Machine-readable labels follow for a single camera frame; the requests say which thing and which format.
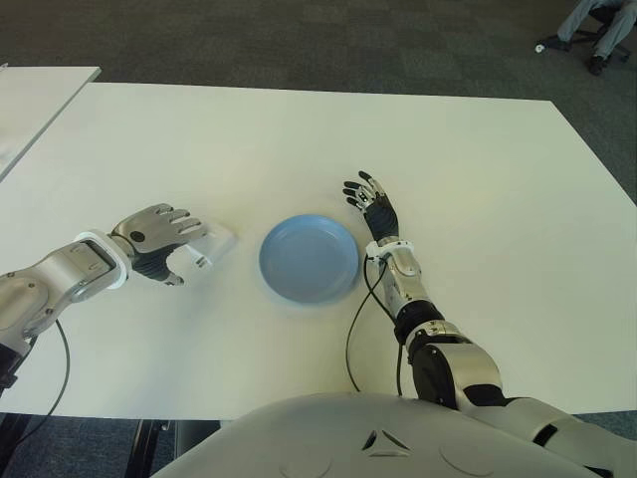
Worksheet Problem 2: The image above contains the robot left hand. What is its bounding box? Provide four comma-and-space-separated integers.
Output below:
109, 201, 210, 288

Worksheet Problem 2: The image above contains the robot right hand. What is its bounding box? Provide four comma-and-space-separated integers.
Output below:
341, 169, 403, 246

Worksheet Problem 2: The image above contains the white charger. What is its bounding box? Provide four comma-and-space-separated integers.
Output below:
186, 226, 238, 271

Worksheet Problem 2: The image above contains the blue plate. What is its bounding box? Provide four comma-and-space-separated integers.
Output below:
258, 213, 359, 306

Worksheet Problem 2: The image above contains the white side table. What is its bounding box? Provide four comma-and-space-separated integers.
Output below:
0, 64, 103, 183

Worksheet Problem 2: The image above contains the black table leg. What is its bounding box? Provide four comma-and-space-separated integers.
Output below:
129, 420, 174, 478

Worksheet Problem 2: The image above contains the grey robot torso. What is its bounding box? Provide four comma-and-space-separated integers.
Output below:
148, 391, 588, 478

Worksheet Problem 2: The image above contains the seated person in grey trousers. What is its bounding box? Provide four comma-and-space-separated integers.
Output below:
556, 0, 636, 76

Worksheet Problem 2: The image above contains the person on office chair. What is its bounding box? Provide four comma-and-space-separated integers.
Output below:
541, 0, 637, 64

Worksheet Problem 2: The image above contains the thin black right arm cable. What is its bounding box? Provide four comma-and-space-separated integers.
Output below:
365, 256, 403, 398
345, 261, 387, 394

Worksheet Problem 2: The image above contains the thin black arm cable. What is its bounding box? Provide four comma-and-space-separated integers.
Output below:
17, 318, 72, 449
345, 261, 387, 394
365, 256, 403, 398

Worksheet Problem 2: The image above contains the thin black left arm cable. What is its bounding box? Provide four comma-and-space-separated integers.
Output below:
17, 318, 72, 449

